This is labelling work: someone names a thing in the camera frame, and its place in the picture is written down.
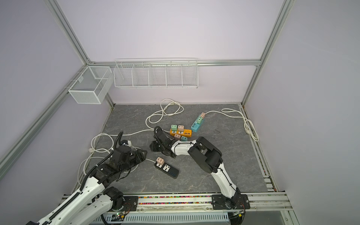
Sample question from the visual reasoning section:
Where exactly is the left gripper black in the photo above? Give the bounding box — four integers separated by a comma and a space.
119, 148, 147, 173

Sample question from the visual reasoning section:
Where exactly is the black power strip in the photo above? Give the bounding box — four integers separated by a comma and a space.
154, 162, 180, 179

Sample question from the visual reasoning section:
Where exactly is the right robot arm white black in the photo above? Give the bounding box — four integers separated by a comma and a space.
150, 131, 247, 209

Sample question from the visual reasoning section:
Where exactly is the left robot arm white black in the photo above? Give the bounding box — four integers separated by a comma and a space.
36, 145, 147, 225

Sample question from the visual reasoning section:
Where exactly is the teal plug on purple strip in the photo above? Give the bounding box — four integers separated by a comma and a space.
181, 136, 188, 142

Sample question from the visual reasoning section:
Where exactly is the orange power strip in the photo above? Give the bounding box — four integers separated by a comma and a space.
170, 129, 192, 138

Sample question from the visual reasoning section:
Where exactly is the teal power strip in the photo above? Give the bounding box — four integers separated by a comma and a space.
191, 121, 202, 132

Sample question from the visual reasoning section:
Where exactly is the white mesh box basket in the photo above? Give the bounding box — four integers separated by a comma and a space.
68, 66, 114, 105

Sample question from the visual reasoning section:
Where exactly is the white cable of purple strip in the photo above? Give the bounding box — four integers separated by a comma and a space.
89, 128, 155, 154

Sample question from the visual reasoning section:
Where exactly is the white cable of black strip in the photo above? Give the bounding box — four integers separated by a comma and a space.
77, 145, 157, 188

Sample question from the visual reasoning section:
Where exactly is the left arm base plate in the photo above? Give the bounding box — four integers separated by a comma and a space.
110, 196, 139, 212

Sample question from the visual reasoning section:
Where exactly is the aluminium front rail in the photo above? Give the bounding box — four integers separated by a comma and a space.
50, 191, 302, 225

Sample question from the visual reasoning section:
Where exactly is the white wire rack basket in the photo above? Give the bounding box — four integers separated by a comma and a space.
113, 58, 199, 89

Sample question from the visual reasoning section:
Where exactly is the white cable of teal strip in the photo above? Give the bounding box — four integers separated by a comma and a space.
204, 108, 259, 142

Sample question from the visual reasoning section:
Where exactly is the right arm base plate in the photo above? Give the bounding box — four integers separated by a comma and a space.
211, 193, 251, 210

